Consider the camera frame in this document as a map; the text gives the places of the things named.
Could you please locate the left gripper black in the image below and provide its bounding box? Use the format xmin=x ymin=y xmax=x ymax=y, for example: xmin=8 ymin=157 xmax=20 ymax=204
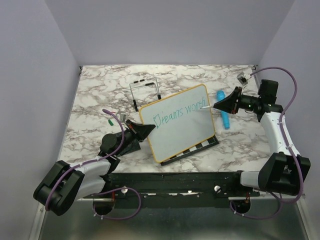
xmin=114 ymin=119 xmax=156 ymax=156

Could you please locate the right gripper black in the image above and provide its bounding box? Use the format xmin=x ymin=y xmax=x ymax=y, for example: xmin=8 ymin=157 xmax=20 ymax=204
xmin=213 ymin=86 xmax=261 ymax=115

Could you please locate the white whiteboard marker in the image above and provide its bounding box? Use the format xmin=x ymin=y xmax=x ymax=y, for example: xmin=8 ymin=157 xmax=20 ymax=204
xmin=200 ymin=105 xmax=214 ymax=109

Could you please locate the yellow framed whiteboard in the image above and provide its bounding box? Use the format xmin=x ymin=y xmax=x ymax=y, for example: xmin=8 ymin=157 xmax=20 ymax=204
xmin=139 ymin=84 xmax=216 ymax=163

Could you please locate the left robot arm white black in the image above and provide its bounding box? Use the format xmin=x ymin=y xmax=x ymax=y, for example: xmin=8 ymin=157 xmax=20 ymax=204
xmin=33 ymin=120 xmax=156 ymax=216

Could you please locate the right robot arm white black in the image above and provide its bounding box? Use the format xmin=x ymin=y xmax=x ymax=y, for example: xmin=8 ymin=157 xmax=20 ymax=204
xmin=213 ymin=79 xmax=311 ymax=196

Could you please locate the blue cylindrical eraser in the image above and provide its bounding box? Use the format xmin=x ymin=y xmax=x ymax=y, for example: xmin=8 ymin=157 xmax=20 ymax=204
xmin=216 ymin=90 xmax=230 ymax=130

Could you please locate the dark grey lego baseplate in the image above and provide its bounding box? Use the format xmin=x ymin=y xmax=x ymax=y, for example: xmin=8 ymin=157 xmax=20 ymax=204
xmin=116 ymin=139 xmax=141 ymax=157

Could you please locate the black white chessboard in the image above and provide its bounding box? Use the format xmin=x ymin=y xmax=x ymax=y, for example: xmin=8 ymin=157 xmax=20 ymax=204
xmin=160 ymin=136 xmax=220 ymax=167

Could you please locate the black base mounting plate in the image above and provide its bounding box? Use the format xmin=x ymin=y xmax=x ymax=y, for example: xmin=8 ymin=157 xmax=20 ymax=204
xmin=87 ymin=172 xmax=260 ymax=209

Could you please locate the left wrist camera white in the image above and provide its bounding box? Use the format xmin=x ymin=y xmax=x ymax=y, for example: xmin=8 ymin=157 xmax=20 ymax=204
xmin=116 ymin=111 xmax=127 ymax=123

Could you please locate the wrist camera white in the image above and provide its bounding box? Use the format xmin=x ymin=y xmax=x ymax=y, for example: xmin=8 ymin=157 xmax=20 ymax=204
xmin=236 ymin=72 xmax=252 ymax=86
xmin=116 ymin=111 xmax=127 ymax=123

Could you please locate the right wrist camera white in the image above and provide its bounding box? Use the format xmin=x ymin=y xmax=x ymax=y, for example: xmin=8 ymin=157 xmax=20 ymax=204
xmin=236 ymin=72 xmax=252 ymax=86

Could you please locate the wire whiteboard stand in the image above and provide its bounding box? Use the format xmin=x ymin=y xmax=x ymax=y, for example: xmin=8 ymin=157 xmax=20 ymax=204
xmin=129 ymin=77 xmax=162 ymax=112

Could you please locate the aluminium rail frame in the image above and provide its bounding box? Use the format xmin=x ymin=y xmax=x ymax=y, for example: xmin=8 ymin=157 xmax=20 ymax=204
xmin=27 ymin=64 xmax=311 ymax=240

